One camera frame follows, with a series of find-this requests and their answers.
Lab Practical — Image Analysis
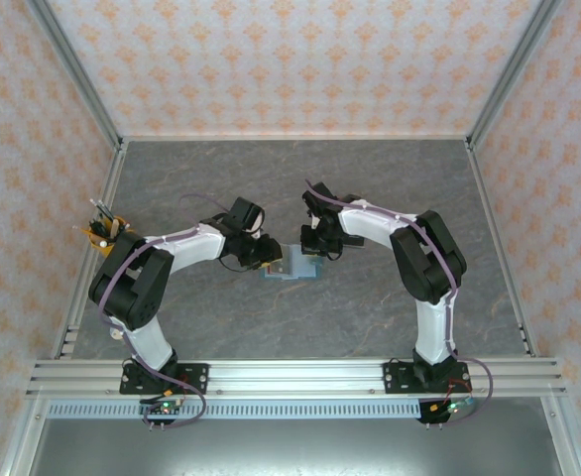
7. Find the teal card holder wallet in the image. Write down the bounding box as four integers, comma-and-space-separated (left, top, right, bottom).
259, 242, 324, 283

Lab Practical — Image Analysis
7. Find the wide aluminium mounting extrusion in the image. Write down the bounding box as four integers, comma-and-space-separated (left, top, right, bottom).
25, 359, 567, 398

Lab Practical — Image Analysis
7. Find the yellow pen cup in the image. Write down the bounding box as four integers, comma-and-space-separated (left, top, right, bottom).
82, 225, 133, 259

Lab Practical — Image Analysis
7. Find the small lit circuit board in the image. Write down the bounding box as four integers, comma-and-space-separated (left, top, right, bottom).
139, 401, 180, 416
431, 399, 473, 416

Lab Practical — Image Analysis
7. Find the grey metal sheet panel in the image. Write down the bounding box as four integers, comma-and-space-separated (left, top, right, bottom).
27, 418, 559, 476

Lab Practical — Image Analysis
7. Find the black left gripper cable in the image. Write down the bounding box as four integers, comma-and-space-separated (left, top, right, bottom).
218, 255, 265, 274

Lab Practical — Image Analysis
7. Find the short aluminium table rail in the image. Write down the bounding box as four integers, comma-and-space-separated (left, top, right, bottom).
119, 132, 473, 143

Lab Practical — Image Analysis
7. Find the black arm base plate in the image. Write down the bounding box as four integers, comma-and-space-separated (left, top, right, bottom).
382, 361, 470, 396
119, 363, 211, 397

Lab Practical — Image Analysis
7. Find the grey slotted cable duct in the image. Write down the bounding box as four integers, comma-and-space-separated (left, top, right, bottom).
46, 401, 423, 420

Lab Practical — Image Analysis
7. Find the long aluminium table rail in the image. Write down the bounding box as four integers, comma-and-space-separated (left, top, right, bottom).
465, 140, 539, 358
52, 141, 131, 358

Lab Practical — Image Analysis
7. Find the aluminium frame post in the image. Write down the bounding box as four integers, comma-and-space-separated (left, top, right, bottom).
25, 0, 126, 150
466, 0, 564, 150

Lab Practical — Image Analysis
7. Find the sloped aluminium frame strut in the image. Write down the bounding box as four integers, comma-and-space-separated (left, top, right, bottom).
540, 396, 581, 476
0, 396, 49, 476

